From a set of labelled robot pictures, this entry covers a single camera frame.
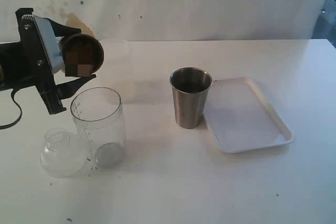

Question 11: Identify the clear dome shaker lid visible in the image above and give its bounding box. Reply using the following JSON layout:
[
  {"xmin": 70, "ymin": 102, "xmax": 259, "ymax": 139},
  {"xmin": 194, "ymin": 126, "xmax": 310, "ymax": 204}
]
[{"xmin": 39, "ymin": 128, "xmax": 89, "ymax": 178}]

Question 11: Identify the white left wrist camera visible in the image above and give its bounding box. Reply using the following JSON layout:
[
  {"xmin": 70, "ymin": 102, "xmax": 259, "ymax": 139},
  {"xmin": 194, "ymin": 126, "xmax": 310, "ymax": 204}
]
[{"xmin": 22, "ymin": 14, "xmax": 64, "ymax": 74}]

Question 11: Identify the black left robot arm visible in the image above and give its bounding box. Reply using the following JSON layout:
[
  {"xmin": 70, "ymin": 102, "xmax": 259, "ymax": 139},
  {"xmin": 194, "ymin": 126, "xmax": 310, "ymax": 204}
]
[{"xmin": 1, "ymin": 8, "xmax": 104, "ymax": 114}]

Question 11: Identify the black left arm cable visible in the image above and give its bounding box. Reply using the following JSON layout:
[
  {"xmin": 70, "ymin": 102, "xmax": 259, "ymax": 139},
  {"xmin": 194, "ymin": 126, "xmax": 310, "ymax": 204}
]
[{"xmin": 0, "ymin": 87, "xmax": 23, "ymax": 131}]

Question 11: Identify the white rectangular tray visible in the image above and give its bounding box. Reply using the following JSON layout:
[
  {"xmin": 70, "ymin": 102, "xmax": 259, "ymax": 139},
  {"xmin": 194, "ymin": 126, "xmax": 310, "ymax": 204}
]
[{"xmin": 204, "ymin": 77, "xmax": 293, "ymax": 154}]

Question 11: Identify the translucent frosted plastic cup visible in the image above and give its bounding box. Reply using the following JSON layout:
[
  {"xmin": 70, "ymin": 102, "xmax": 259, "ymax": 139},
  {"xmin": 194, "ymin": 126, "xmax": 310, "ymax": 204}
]
[{"xmin": 98, "ymin": 39, "xmax": 135, "ymax": 103}]

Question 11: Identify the clear plastic shaker jar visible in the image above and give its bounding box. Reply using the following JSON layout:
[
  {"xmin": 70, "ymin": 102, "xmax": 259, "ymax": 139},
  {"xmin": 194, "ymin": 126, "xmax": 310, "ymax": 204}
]
[{"xmin": 70, "ymin": 87, "xmax": 127, "ymax": 168}]

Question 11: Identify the brown wooden cup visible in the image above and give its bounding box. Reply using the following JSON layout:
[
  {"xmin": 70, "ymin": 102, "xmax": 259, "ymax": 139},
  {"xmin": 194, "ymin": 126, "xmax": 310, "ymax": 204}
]
[{"xmin": 59, "ymin": 34, "xmax": 104, "ymax": 77}]

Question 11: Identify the stainless steel tumbler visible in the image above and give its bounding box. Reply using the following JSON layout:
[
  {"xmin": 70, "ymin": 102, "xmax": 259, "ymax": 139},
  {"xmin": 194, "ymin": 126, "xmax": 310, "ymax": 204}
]
[{"xmin": 170, "ymin": 67, "xmax": 213, "ymax": 129}]

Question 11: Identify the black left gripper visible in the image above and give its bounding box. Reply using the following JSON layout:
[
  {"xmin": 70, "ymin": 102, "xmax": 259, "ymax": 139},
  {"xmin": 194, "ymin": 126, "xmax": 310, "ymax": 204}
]
[{"xmin": 15, "ymin": 8, "xmax": 96, "ymax": 114}]

